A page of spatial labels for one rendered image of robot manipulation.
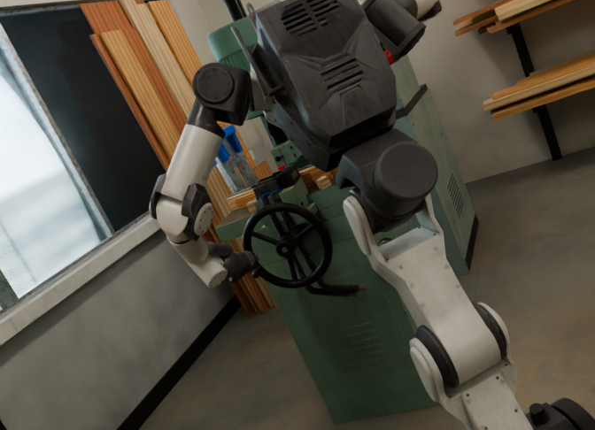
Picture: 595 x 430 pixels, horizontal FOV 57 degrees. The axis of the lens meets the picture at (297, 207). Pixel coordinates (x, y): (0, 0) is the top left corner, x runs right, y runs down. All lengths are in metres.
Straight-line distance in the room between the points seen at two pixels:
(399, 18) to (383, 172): 0.47
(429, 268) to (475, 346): 0.18
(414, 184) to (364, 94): 0.23
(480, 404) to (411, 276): 0.31
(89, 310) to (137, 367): 0.41
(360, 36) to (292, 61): 0.15
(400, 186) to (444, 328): 0.35
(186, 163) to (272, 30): 0.34
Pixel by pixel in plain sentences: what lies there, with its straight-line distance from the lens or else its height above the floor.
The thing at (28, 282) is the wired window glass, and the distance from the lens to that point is 2.85.
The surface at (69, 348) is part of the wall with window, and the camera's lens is 2.84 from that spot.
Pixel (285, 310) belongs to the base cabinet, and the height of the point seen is 0.52.
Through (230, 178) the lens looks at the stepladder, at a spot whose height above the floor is 0.92.
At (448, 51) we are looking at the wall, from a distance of 4.07.
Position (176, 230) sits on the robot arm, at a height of 1.08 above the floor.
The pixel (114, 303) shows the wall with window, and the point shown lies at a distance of 3.04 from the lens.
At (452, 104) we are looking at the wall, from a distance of 4.13.
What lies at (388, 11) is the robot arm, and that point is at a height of 1.32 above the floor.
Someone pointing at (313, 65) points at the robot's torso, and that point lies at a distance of 1.12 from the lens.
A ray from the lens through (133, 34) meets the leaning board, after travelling 3.70.
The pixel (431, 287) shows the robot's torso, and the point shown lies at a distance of 1.21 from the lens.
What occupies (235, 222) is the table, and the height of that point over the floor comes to 0.90.
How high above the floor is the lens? 1.30
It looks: 13 degrees down
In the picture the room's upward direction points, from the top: 25 degrees counter-clockwise
